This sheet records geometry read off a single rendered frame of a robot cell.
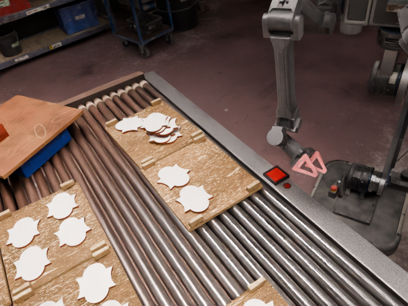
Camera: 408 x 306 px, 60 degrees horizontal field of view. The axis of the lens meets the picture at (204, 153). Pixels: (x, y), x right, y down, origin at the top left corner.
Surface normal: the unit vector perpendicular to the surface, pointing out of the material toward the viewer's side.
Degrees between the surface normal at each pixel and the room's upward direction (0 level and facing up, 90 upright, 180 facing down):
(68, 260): 0
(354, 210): 0
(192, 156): 0
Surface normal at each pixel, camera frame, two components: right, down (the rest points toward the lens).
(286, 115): -0.49, 0.70
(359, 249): -0.11, -0.75
